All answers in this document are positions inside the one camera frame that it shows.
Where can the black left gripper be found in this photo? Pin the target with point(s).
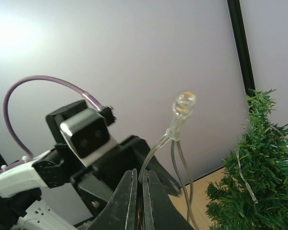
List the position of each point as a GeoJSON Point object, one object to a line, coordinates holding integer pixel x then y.
{"type": "Point", "coordinates": [96, 183]}

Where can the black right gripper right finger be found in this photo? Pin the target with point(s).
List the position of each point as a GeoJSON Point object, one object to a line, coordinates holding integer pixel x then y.
{"type": "Point", "coordinates": [159, 212]}

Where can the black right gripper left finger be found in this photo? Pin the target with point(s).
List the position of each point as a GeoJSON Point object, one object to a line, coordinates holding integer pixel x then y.
{"type": "Point", "coordinates": [120, 212]}

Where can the small green christmas tree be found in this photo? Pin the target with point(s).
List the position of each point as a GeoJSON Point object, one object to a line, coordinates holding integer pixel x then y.
{"type": "Point", "coordinates": [253, 192]}

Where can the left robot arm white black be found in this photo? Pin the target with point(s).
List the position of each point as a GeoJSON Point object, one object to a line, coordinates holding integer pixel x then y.
{"type": "Point", "coordinates": [21, 203]}

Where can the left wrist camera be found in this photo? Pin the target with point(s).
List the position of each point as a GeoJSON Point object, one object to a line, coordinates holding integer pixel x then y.
{"type": "Point", "coordinates": [83, 129]}

